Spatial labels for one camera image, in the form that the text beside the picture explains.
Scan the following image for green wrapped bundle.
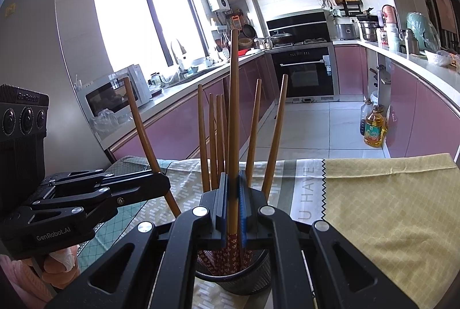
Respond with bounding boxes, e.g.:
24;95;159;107
406;12;441;51

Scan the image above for black wall rack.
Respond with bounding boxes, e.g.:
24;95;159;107
318;0;364;18

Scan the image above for red-tipped wooden chopstick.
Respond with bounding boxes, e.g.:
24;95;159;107
123;76;182;218
226;29;242;275

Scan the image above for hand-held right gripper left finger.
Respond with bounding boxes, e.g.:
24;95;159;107
43;172;231;309

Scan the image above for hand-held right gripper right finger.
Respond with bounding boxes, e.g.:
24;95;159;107
239;176;419;309

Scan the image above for pink kettle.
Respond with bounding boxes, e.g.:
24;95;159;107
381;4;400;28

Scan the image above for steel thermos flask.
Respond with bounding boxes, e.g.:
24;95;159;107
404;29;421;56

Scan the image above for yellow cooking oil bottle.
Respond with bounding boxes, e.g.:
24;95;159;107
364;106;388;149

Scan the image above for dark wok with lid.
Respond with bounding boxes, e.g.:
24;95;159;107
269;31;294;45

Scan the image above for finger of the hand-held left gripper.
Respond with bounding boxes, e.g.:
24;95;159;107
39;168;152;195
0;171;172;259

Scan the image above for grey refrigerator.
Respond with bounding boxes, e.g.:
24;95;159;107
0;0;116;166

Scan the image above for kitchen window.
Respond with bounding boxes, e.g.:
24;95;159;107
91;0;210;80

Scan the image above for black built-in oven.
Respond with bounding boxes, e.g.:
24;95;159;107
270;45;339;103

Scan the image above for steel stock pot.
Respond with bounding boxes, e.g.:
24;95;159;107
357;16;380;43

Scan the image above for patchwork patterned tablecloth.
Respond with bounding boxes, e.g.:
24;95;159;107
77;152;460;309

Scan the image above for black range hood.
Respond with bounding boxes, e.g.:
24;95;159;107
266;9;331;47

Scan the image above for person's left hand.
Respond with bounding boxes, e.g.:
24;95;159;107
43;247;81;281

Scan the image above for black mesh utensil holder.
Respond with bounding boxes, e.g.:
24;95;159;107
194;247;273;296

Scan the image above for dark liquid plastic bottle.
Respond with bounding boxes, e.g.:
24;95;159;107
359;98;374;136

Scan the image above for silver rice cooker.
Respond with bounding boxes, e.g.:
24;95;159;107
335;23;360;41

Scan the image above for clear plastic bag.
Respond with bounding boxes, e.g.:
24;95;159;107
90;108;121;138

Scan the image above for bunch of wooden chopsticks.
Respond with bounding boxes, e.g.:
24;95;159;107
197;73;289;277

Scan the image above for white microwave oven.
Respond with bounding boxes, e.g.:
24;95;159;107
84;64;153;116

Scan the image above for pink lower kitchen cabinets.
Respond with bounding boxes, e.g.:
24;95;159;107
108;54;277;166
334;43;460;161

